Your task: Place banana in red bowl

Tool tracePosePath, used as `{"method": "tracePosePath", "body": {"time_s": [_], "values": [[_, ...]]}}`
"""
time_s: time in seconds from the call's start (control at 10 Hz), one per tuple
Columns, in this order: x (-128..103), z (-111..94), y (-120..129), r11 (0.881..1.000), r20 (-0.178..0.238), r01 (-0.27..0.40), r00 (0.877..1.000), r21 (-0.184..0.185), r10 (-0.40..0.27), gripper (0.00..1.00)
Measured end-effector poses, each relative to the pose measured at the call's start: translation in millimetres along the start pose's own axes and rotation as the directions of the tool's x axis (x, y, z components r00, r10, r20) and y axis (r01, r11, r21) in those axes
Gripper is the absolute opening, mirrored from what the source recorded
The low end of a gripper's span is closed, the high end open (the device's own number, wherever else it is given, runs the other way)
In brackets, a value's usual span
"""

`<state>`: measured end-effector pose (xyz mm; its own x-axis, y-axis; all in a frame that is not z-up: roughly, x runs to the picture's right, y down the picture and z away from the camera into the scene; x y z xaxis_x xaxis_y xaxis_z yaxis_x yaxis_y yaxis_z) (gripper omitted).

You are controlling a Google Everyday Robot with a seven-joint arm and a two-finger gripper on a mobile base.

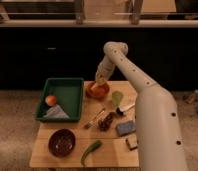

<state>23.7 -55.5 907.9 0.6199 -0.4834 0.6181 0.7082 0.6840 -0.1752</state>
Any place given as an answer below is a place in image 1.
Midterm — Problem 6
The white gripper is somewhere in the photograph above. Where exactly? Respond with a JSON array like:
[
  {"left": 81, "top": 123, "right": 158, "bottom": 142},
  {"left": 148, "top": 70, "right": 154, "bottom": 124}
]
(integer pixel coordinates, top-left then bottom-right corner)
[{"left": 95, "top": 59, "right": 115, "bottom": 82}]

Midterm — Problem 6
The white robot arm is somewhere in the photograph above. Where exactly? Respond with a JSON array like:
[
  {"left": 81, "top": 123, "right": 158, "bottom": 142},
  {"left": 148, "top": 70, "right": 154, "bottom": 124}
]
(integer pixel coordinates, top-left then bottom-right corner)
[{"left": 95, "top": 41, "right": 188, "bottom": 171}]

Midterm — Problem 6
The red bowl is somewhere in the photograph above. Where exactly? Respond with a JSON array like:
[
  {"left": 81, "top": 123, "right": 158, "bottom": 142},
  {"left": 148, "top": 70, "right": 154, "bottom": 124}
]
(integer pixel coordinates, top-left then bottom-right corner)
[{"left": 85, "top": 81, "right": 110, "bottom": 100}]

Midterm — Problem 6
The dark brown bowl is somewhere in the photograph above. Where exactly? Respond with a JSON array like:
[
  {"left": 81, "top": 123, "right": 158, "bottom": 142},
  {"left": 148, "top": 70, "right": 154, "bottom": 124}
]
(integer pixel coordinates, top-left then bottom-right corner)
[{"left": 48, "top": 129, "right": 76, "bottom": 158}]

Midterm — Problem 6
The green plastic tray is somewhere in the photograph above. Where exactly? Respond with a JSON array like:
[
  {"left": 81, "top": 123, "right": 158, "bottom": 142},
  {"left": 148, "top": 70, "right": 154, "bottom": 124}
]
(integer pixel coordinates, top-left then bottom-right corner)
[{"left": 35, "top": 78, "right": 84, "bottom": 122}]

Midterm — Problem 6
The metal fork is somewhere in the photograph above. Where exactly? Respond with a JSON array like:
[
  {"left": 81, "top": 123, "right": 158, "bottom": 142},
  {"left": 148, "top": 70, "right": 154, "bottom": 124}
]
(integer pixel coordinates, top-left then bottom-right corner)
[{"left": 83, "top": 108, "right": 106, "bottom": 129}]

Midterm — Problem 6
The dark brown grape bunch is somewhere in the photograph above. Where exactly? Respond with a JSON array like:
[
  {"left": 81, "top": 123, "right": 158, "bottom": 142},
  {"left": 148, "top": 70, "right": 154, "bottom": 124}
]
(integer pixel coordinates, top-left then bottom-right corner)
[{"left": 98, "top": 112, "right": 115, "bottom": 131}]

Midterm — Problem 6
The red apple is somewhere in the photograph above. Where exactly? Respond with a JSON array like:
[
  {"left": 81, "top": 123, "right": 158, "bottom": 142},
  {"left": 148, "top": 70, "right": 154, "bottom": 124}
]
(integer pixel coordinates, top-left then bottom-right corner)
[{"left": 45, "top": 95, "right": 57, "bottom": 107}]

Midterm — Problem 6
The blue sponge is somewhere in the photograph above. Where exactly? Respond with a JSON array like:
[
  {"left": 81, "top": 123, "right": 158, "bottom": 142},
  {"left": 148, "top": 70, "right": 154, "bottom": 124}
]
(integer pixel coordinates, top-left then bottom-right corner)
[{"left": 116, "top": 120, "right": 136, "bottom": 136}]

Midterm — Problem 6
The grey folded cloth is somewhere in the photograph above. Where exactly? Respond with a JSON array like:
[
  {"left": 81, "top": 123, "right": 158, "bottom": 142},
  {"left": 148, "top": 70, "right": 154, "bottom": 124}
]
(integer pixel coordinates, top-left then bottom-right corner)
[{"left": 45, "top": 104, "right": 68, "bottom": 118}]

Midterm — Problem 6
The green chili pepper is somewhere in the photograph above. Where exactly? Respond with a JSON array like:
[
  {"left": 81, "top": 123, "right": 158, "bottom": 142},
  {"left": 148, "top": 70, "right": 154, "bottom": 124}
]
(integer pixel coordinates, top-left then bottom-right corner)
[{"left": 80, "top": 140, "right": 102, "bottom": 167}]

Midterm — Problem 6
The white handled knife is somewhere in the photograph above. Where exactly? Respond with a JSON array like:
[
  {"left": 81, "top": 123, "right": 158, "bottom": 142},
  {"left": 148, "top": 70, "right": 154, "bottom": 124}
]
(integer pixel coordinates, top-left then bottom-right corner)
[{"left": 116, "top": 103, "right": 135, "bottom": 116}]

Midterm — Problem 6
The wooden shelf rail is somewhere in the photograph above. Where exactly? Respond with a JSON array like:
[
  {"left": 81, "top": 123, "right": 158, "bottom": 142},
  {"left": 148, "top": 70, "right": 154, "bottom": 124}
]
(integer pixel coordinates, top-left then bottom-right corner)
[{"left": 0, "top": 0, "right": 198, "bottom": 28}]

